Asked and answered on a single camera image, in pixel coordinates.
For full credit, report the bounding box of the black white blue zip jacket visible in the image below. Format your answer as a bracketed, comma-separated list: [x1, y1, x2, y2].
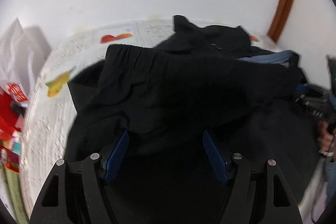
[64, 15, 321, 224]

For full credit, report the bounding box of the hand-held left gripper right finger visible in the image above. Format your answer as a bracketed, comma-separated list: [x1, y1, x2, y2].
[202, 129, 303, 224]

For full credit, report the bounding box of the white plastic shopping bag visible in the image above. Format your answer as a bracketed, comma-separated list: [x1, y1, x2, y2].
[0, 17, 53, 105]

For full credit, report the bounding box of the red paper bag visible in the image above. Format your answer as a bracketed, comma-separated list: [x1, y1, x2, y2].
[0, 88, 29, 141]

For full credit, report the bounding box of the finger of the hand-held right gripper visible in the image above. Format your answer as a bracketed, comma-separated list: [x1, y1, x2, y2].
[294, 83, 315, 109]

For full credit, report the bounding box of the person's right hand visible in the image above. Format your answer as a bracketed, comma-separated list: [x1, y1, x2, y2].
[316, 119, 336, 159]

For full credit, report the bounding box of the green bed sheet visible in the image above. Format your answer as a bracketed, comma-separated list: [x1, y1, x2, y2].
[2, 165, 30, 224]

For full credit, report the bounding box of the lemon print table cover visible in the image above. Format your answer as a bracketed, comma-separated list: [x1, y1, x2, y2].
[20, 19, 289, 224]

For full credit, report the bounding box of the blue cardboard box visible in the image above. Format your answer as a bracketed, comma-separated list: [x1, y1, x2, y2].
[11, 138, 23, 156]

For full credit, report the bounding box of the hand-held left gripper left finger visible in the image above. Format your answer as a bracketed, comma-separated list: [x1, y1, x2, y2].
[29, 129, 131, 224]

